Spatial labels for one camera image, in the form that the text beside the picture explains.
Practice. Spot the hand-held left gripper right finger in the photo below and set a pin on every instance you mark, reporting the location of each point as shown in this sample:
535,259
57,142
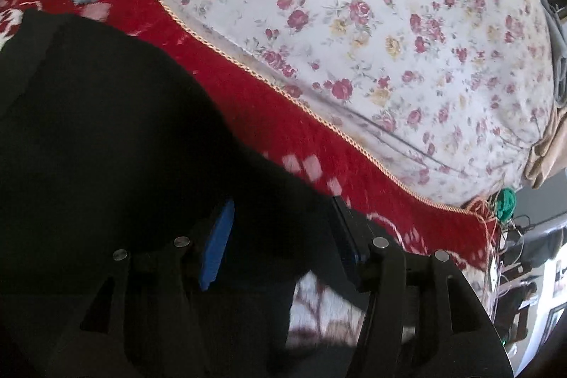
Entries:
347,238

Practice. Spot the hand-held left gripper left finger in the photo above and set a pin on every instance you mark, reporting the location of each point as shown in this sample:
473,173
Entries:
216,247

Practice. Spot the black pants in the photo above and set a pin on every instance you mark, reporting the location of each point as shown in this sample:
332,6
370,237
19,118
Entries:
110,116

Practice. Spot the red white leaf blanket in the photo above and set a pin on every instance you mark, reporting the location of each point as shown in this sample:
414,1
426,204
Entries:
265,108

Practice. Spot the green yarn bundle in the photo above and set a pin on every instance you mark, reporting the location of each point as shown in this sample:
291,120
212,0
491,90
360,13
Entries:
506,204

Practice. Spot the floral rose quilt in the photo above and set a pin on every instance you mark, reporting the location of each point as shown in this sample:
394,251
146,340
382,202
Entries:
354,50

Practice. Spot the beige cloth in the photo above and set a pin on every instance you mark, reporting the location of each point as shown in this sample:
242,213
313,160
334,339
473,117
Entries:
549,147

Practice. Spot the grey folded cloth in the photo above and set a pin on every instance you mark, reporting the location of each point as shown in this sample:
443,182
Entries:
559,63

